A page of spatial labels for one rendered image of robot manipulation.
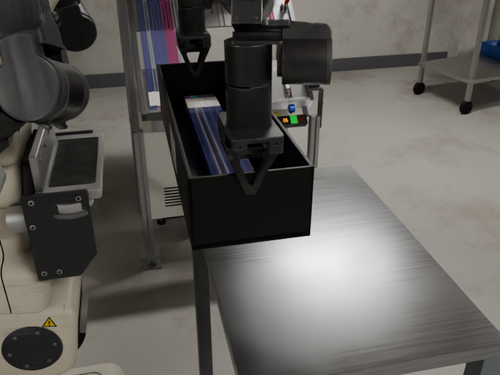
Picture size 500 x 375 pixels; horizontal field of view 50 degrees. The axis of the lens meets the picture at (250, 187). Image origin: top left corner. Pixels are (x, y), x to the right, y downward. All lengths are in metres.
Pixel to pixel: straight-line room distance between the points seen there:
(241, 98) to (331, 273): 0.53
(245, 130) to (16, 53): 0.28
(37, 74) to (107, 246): 2.03
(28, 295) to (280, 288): 0.45
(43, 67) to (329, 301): 0.63
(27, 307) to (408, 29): 4.95
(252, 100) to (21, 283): 0.55
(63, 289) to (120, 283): 1.33
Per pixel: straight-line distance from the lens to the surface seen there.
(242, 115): 0.66
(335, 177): 1.44
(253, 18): 0.63
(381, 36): 5.49
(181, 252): 2.55
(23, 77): 0.68
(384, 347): 0.95
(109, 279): 2.45
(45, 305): 1.04
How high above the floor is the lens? 1.44
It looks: 28 degrees down
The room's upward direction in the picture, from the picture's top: straight up
